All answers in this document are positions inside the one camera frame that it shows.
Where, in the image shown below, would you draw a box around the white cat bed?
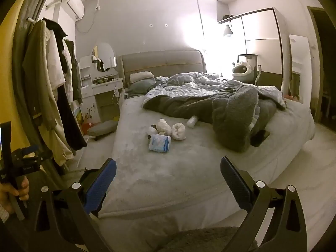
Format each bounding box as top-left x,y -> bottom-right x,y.
232,61 -> 254,81

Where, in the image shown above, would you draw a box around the wall cable duct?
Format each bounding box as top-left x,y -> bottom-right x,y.
196,0 -> 206,51

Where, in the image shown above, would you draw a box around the grey floor cushion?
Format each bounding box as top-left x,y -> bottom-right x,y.
87,122 -> 118,141

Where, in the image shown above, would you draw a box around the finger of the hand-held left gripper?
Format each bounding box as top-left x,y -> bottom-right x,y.
22,151 -> 53,175
14,145 -> 40,158

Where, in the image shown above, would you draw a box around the white wall cable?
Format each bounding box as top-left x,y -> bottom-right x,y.
76,0 -> 100,34

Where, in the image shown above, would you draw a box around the black phone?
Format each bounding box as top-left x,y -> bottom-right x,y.
251,130 -> 270,147

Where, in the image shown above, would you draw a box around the dark green vest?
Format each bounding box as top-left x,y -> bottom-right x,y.
64,39 -> 84,105

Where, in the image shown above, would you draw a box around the beige pants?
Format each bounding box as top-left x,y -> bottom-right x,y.
46,126 -> 75,167

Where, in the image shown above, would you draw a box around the person's left hand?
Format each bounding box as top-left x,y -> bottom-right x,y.
0,176 -> 30,212

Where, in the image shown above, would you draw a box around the long black garment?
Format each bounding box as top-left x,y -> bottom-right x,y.
56,85 -> 88,151

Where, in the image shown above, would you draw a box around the black chair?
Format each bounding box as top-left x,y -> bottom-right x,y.
236,54 -> 261,85

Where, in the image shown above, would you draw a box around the round mirror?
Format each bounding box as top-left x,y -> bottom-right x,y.
91,43 -> 116,72

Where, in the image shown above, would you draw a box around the olive green jacket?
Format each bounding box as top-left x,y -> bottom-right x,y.
22,20 -> 66,163

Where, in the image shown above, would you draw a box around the white standing panel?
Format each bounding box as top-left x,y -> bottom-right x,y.
282,35 -> 315,101

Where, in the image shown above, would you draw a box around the white wardrobe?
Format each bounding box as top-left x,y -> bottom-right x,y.
218,7 -> 286,90

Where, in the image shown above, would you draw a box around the white t-shirt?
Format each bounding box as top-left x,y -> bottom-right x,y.
47,29 -> 66,90

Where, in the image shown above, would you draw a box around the person's left forearm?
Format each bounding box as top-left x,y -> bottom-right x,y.
0,207 -> 11,225

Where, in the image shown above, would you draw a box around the short black garment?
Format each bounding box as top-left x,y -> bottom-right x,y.
43,18 -> 67,58

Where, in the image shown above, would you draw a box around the yellow picture box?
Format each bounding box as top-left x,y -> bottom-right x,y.
74,108 -> 84,126

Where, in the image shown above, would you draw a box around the white air conditioner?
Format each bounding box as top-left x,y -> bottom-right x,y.
64,0 -> 85,19

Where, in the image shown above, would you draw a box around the grey upholstered bed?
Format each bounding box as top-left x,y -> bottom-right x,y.
98,50 -> 315,242

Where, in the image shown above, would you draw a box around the blue white tissue packet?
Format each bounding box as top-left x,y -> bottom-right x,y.
148,134 -> 172,153

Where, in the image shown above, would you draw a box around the brown door frame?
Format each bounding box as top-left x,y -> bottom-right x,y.
307,6 -> 336,122

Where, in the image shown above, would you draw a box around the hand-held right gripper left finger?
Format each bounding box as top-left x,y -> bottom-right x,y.
28,158 -> 117,252

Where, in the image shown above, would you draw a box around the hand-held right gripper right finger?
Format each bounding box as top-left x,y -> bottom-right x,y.
220,156 -> 308,252

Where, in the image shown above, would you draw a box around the dark grey fluffy blanket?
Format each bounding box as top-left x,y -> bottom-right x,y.
143,85 -> 285,153

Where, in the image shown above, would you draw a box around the white dressing table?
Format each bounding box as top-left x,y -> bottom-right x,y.
79,55 -> 124,125

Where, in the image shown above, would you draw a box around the white pillow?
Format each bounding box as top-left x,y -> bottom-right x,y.
130,71 -> 155,83

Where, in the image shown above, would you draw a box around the person's grey fluffy robe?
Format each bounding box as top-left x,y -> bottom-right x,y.
157,226 -> 259,252

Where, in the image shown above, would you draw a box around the white clothes rack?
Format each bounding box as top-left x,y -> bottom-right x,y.
28,0 -> 74,23

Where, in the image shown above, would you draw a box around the grey green pillow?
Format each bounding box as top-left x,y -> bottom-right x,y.
126,80 -> 158,98

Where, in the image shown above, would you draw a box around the white puffer jacket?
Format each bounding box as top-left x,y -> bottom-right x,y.
62,46 -> 72,84

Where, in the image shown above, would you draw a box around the grey patterned duvet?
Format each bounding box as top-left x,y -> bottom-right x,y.
143,71 -> 285,108

